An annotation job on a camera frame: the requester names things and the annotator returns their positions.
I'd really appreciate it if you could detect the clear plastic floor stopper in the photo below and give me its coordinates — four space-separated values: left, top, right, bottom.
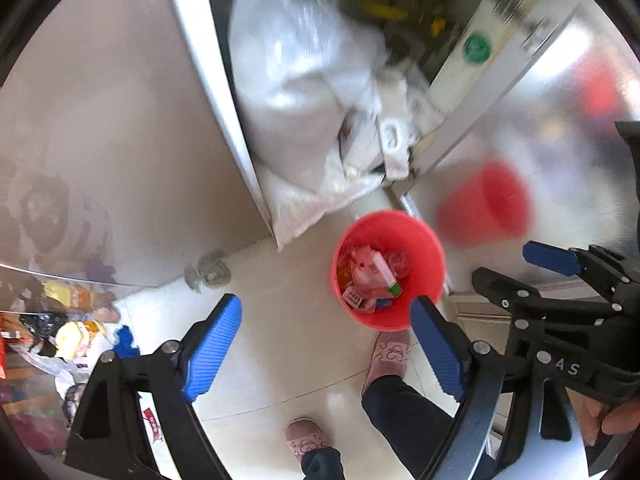
184 250 232 294

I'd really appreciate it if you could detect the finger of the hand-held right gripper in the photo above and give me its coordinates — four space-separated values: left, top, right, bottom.
522 240 640 307
472 266 622 329

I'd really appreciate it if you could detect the flat white woven sack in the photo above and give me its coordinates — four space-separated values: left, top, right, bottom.
257 162 386 253

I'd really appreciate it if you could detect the white and green carton box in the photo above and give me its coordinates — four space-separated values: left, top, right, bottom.
371 252 404 295

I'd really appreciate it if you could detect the blue plastic toy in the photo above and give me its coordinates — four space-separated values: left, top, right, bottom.
112 325 142 359

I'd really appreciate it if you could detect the round green sticker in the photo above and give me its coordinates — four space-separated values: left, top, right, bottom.
462 32 496 66

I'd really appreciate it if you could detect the person's left leg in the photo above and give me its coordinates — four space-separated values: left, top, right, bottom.
300 447 346 480

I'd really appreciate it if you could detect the person's right hand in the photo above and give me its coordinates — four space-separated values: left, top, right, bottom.
576 394 640 447

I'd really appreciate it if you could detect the stainless steel cabinet door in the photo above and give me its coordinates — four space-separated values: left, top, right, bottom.
395 5 640 296

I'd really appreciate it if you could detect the red plastic bucket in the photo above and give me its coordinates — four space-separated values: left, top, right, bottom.
330 210 447 331

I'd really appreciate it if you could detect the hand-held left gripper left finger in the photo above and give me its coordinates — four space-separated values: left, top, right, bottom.
62 294 243 480

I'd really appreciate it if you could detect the beige cabinet door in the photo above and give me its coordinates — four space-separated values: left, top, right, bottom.
0 0 278 293

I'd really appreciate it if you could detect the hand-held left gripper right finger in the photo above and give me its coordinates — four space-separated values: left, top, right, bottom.
410 296 575 480

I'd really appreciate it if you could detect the person's right leg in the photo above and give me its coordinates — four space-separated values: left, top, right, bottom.
361 375 473 480

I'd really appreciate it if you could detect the pink slipper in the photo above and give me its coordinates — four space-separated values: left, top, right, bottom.
362 331 412 396
285 419 330 461

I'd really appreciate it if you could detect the large white woven sack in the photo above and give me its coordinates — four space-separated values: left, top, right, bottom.
229 0 388 196

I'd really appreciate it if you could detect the person's leg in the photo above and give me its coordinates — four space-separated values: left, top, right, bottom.
361 375 473 480
300 447 346 480

